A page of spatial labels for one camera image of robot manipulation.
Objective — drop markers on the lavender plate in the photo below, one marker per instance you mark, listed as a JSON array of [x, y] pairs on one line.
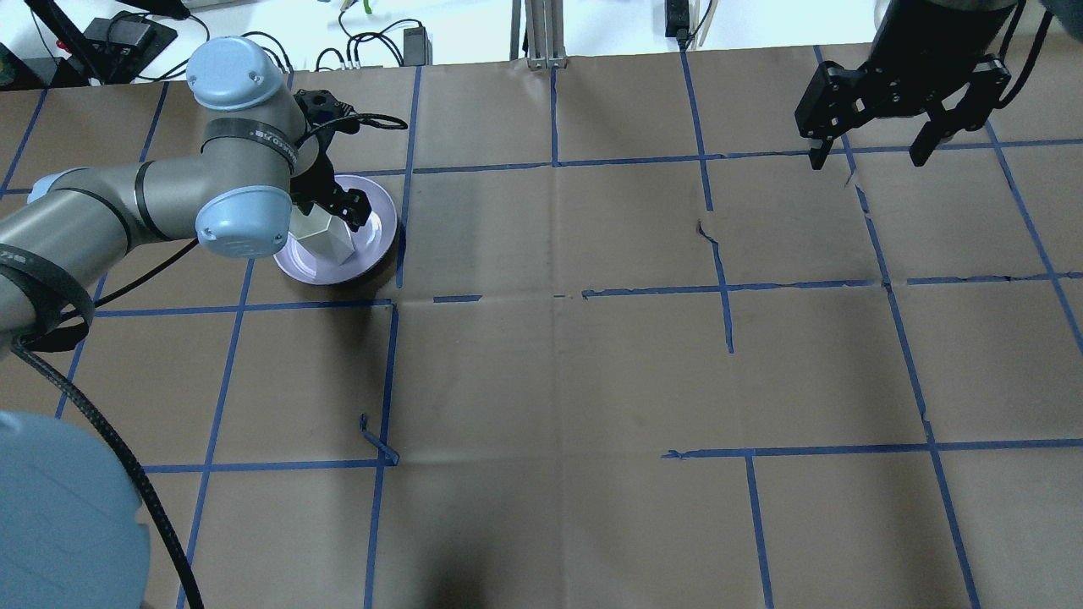
[[372, 242]]

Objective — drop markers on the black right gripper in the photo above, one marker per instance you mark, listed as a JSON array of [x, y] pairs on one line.
[[918, 51]]

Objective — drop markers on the aluminium frame post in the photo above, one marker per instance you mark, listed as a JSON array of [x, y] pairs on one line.
[[537, 34]]

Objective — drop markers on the black power adapter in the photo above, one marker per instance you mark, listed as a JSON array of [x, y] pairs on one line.
[[416, 48]]

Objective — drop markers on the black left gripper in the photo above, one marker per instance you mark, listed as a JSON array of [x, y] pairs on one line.
[[319, 182]]

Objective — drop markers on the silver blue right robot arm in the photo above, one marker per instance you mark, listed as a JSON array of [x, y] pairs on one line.
[[968, 27]]

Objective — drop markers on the white faceted cup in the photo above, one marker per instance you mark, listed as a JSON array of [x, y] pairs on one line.
[[321, 235]]

